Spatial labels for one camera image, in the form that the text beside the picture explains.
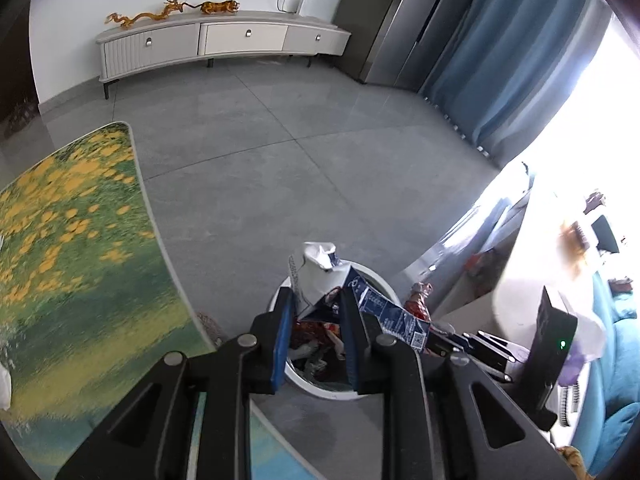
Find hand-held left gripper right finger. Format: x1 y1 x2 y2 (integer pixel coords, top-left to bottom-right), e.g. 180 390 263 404
339 287 576 480

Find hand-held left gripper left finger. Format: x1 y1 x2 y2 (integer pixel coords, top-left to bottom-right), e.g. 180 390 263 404
55 287 296 480

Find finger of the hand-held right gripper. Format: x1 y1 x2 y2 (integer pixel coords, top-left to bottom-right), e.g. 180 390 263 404
467 352 514 384
427 324 525 364

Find dark blue carton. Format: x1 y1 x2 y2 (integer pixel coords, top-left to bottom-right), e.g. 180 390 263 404
288 241 432 354

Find white trash bin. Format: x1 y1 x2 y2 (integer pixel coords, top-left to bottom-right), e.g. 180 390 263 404
267 262 402 401

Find person's right hand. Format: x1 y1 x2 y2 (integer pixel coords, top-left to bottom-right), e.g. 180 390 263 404
562 335 592 387

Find spiral notebook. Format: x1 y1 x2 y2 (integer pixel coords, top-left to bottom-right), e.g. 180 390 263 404
559 382 582 429

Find white round side table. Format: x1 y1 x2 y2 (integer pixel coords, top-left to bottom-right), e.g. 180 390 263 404
492 200 608 363

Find teal sofa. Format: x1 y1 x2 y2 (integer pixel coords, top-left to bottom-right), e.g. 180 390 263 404
570 270 640 477

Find flower print table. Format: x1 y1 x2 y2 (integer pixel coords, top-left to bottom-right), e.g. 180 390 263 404
0 121 326 480

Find white plastic bag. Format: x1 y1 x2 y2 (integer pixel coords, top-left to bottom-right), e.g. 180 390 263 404
0 364 14 409

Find blue curtain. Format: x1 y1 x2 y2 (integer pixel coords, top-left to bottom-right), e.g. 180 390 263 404
419 0 614 162

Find white television console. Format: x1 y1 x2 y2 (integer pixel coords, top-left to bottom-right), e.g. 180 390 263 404
95 10 353 100

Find grey refrigerator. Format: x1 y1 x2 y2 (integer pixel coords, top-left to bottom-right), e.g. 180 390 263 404
332 0 474 92

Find pile of shoes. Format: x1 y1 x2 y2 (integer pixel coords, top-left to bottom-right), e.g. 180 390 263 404
4 102 37 137

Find golden dragon figurine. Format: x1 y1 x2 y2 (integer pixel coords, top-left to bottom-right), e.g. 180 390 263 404
104 0 187 27

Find dark brown door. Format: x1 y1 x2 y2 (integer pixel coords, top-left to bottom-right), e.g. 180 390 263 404
0 7 39 121

